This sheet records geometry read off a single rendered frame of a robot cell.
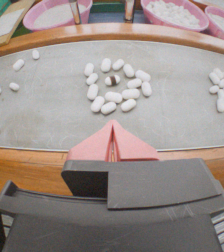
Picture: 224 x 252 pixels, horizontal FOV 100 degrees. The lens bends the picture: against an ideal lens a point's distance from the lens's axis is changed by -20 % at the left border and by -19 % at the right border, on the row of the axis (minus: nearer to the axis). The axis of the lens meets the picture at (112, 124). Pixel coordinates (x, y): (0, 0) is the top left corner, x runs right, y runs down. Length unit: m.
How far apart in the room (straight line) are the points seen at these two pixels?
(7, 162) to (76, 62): 0.28
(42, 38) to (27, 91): 0.17
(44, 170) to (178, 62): 0.41
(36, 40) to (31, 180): 0.37
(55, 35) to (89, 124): 0.28
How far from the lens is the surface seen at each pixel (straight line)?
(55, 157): 0.25
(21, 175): 0.28
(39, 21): 0.62
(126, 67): 0.29
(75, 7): 0.41
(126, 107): 0.24
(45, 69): 0.36
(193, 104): 0.32
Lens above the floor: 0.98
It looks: 77 degrees down
